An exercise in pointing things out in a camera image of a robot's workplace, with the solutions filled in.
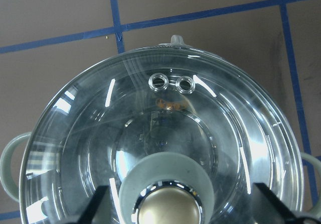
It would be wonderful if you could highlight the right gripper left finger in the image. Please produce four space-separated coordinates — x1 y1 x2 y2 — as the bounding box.
48 185 118 223

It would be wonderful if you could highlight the glass pot lid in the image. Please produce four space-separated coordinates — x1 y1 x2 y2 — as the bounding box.
19 44 304 224

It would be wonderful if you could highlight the pale green cooking pot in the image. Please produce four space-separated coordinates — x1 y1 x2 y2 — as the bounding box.
0 34 321 224

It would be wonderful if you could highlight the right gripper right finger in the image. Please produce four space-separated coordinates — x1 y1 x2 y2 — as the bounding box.
252 183 320 223

